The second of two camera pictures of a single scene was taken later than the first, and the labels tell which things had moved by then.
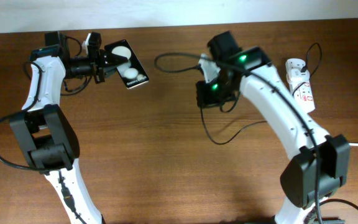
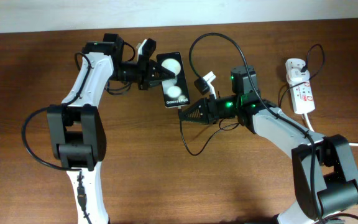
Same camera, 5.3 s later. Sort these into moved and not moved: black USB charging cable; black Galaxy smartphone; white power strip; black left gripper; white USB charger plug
Moved: black Galaxy smartphone; black left gripper; black USB charging cable
Not moved: white power strip; white USB charger plug
